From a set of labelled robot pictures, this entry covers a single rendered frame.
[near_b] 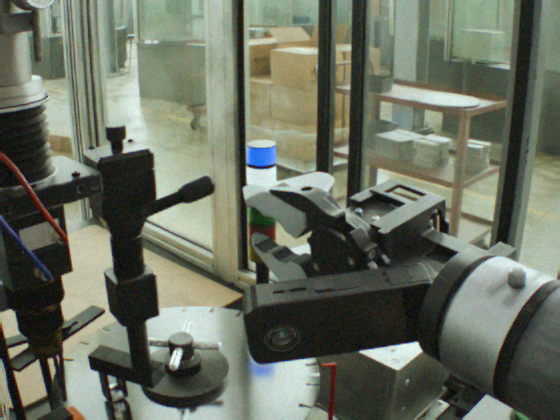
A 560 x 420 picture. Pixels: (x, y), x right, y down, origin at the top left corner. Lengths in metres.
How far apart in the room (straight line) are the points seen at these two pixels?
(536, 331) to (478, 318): 0.03
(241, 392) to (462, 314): 0.43
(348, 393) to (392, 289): 0.59
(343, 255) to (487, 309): 0.11
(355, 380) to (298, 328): 0.56
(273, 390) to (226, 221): 0.66
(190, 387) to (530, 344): 0.48
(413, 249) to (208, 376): 0.39
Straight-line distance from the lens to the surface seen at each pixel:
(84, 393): 0.74
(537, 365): 0.30
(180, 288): 1.35
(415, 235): 0.40
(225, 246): 1.34
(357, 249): 0.37
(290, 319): 0.34
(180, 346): 0.70
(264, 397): 0.70
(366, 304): 0.35
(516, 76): 0.82
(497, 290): 0.32
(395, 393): 0.87
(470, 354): 0.32
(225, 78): 1.22
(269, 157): 0.90
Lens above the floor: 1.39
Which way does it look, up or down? 21 degrees down
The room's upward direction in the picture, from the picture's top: straight up
